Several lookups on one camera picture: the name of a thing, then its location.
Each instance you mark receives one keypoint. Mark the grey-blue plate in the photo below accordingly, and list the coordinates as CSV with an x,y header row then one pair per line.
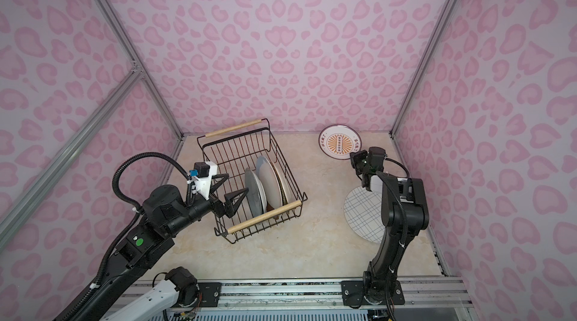
x,y
256,197

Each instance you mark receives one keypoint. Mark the pastel abstract pattern plate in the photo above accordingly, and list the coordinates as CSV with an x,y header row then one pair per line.
x,y
267,176

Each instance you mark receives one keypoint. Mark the white grid pattern plate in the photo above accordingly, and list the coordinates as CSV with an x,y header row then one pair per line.
x,y
362,211

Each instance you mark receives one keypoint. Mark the white plate orange sunburst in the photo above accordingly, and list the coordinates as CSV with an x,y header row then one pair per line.
x,y
339,141

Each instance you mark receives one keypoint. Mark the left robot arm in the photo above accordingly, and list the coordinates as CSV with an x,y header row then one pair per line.
x,y
141,245

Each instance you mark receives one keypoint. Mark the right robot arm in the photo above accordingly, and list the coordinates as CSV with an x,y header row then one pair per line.
x,y
403,213

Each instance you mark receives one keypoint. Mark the black wire dish rack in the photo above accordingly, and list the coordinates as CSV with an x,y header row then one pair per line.
x,y
235,149

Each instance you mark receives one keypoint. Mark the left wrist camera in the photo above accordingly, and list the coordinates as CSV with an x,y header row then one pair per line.
x,y
201,178

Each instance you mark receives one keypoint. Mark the aluminium frame strut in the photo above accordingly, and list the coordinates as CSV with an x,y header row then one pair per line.
x,y
29,200

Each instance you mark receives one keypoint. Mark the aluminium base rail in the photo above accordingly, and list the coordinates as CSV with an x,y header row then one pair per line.
x,y
417,298

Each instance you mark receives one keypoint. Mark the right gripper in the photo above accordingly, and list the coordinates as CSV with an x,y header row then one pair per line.
x,y
356,157

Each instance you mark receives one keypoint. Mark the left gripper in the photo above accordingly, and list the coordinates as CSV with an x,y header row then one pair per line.
x,y
219,208

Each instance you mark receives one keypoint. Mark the white star cartoon plate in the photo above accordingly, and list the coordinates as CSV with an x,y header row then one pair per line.
x,y
286,191

